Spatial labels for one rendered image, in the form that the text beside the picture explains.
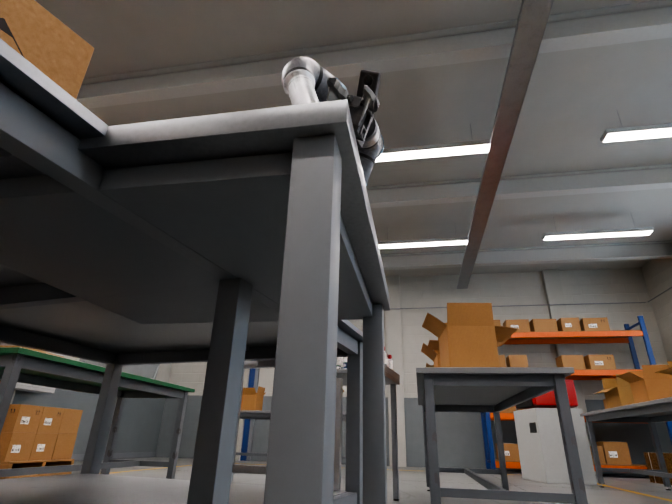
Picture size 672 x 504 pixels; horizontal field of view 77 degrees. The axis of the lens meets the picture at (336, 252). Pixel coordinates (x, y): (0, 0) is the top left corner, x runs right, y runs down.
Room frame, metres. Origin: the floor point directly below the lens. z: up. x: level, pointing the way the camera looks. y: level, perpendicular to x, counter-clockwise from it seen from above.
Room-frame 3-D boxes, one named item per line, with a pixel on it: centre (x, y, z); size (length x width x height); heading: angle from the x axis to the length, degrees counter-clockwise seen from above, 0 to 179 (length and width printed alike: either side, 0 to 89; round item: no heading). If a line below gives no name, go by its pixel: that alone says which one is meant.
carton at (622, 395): (4.95, -3.27, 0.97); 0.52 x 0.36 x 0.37; 82
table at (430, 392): (3.38, -1.06, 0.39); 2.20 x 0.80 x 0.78; 169
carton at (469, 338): (2.57, -0.81, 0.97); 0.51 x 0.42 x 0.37; 84
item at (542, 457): (6.03, -2.87, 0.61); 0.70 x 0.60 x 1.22; 0
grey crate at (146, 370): (3.46, 1.68, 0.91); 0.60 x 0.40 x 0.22; 172
